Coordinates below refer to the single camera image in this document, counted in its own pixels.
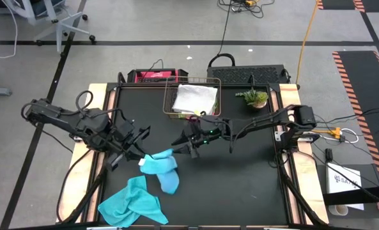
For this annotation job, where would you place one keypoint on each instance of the wooden table side board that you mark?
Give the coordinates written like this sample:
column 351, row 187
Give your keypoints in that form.
column 95, row 91
column 289, row 96

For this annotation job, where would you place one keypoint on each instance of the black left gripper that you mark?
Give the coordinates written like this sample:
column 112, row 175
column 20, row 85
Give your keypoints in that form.
column 125, row 134

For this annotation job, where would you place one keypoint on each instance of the black perforated computer case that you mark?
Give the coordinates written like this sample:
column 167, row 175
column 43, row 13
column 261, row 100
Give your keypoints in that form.
column 240, row 75

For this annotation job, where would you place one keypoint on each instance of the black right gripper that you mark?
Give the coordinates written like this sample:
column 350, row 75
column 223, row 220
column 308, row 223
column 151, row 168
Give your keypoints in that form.
column 208, row 131

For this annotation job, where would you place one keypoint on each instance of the pink microfiber towel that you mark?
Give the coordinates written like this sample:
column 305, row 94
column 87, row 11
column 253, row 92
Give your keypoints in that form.
column 190, row 118

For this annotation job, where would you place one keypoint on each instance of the yellow connector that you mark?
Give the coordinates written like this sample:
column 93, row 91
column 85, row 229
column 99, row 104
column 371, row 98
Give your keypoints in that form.
column 333, row 131

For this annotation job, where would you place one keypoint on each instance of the potted succulent plant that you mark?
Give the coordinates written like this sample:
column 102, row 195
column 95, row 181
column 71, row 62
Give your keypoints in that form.
column 256, row 97

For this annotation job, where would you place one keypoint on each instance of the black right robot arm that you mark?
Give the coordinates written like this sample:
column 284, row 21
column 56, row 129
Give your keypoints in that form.
column 304, row 115

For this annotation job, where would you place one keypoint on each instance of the black power adapter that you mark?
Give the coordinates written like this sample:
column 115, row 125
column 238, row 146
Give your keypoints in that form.
column 328, row 156

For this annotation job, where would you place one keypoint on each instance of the red and black toolbox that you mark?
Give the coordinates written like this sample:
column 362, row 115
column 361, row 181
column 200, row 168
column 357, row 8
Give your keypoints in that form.
column 154, row 76

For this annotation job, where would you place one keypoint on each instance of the grey microfiber towel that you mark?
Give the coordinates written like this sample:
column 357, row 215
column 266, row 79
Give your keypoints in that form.
column 194, row 99

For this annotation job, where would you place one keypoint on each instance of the white box on floor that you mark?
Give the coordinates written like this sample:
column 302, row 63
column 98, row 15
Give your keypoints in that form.
column 339, row 182

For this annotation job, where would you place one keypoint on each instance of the white office chair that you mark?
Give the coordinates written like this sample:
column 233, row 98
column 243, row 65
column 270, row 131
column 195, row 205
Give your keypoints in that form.
column 59, row 28

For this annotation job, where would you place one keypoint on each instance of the blue microfiber towel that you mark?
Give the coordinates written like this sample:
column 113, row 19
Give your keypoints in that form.
column 160, row 166
column 131, row 204

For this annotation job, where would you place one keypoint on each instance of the black table frame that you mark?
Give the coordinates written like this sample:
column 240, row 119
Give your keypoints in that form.
column 135, row 85

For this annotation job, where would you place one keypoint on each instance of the hazard-striped black floor mat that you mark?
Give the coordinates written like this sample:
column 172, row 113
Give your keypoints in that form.
column 361, row 83
column 339, row 4

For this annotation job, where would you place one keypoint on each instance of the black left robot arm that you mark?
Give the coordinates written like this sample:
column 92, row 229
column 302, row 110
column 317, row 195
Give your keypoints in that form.
column 90, row 124

